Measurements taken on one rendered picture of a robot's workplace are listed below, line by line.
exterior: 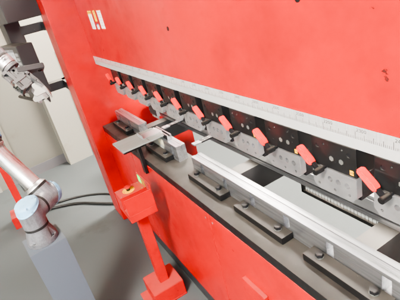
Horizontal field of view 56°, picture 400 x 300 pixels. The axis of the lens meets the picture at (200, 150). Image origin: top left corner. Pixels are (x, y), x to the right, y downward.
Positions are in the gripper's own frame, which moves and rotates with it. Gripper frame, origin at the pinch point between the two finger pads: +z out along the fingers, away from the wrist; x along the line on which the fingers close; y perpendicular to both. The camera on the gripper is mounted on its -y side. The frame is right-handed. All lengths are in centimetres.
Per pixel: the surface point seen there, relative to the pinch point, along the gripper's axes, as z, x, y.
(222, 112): 56, 50, -24
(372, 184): 83, 107, 0
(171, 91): 37, 13, -37
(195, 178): 75, 3, -17
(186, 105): 46, 23, -31
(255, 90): 55, 76, -21
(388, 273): 111, 93, 5
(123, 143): 38, -43, -22
